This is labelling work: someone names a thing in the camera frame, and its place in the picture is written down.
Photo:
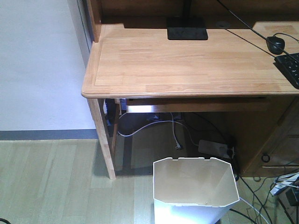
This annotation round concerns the white plastic trash bin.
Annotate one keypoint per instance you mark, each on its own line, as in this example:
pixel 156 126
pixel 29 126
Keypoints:
pixel 192 190

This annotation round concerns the wooden desk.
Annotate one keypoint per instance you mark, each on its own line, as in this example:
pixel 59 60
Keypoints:
pixel 231 72

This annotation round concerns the grey power strip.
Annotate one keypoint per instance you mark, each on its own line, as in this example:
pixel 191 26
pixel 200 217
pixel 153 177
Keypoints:
pixel 214 149

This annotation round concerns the black monitor stand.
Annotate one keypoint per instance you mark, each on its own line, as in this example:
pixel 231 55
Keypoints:
pixel 186 27

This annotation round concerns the black computer mouse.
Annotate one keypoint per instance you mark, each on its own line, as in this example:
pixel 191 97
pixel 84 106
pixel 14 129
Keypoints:
pixel 275 45

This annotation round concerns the black keyboard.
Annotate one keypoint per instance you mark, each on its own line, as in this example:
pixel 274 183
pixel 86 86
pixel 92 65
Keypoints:
pixel 289 68

